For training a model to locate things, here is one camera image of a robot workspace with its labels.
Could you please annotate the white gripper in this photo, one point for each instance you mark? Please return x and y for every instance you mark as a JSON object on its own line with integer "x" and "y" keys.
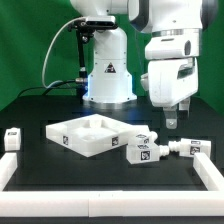
{"x": 170, "y": 82}

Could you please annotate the white square tabletop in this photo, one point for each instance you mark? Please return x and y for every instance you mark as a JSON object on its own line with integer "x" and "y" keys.
{"x": 93, "y": 134}

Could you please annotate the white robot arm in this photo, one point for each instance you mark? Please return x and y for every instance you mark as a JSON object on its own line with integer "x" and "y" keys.
{"x": 175, "y": 27}

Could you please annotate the white U-shaped fence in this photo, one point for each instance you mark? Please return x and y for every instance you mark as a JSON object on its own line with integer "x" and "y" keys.
{"x": 209, "y": 202}

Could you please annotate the black camera on stand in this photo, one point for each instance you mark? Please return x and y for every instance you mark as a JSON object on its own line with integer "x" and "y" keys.
{"x": 85, "y": 28}

